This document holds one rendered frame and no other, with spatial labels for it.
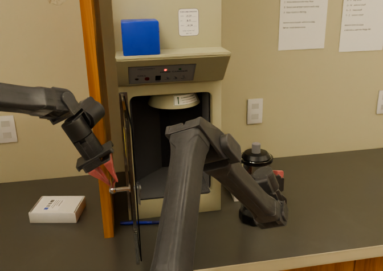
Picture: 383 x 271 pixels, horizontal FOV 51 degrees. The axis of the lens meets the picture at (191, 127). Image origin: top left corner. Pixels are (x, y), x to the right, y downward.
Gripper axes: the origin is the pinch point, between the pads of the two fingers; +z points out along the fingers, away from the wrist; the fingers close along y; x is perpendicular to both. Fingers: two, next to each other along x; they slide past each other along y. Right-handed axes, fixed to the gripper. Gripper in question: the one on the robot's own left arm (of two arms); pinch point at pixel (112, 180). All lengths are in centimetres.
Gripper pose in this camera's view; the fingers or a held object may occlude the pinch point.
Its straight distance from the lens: 110.7
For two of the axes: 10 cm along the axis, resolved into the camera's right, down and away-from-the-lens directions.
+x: 1.9, 3.0, -9.4
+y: -8.7, 4.9, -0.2
